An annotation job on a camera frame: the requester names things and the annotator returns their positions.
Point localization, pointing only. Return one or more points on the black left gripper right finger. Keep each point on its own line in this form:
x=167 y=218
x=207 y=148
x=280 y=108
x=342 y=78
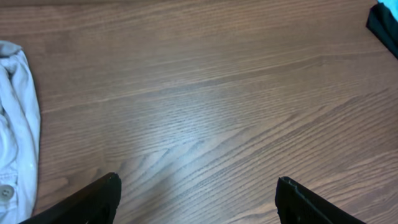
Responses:
x=298 y=205

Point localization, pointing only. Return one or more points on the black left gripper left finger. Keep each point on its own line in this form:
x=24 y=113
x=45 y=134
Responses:
x=94 y=204

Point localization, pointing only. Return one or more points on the light blue printed t-shirt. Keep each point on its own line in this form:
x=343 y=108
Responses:
x=392 y=5

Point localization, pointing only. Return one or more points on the beige folded garment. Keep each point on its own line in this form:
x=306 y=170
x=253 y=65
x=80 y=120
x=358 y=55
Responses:
x=20 y=135

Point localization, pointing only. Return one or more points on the black crumpled garment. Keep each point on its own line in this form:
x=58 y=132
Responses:
x=384 y=26

